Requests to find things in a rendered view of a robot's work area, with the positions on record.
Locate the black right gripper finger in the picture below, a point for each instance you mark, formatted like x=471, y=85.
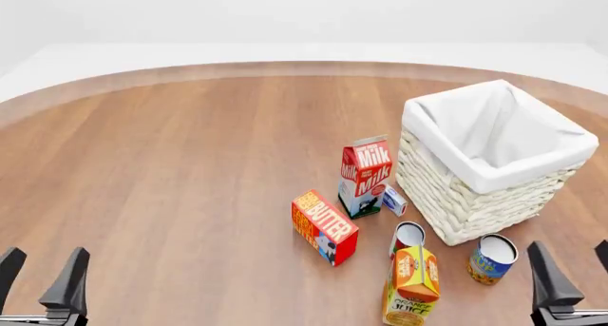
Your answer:
x=603, y=254
x=551, y=281

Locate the small white and blue box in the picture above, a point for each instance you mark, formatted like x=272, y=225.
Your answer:
x=395, y=201

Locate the red and white milk carton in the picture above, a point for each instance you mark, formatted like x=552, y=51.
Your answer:
x=365, y=176

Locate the white woven basket with liner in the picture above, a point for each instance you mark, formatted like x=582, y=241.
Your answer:
x=494, y=160

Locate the red and orange butter box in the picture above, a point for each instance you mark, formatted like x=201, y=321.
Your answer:
x=325, y=228

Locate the blue and yellow soup tin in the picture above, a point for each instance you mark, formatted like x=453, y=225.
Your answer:
x=491, y=260

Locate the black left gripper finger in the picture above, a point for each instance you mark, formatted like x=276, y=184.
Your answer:
x=70, y=281
x=8, y=265

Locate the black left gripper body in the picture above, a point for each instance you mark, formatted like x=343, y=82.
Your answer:
x=43, y=320

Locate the red tin with white lid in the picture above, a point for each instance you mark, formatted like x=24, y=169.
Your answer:
x=407, y=235

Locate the orange juice carton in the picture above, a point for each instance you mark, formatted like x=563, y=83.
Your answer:
x=412, y=290

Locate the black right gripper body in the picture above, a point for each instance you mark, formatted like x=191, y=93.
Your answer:
x=572, y=317

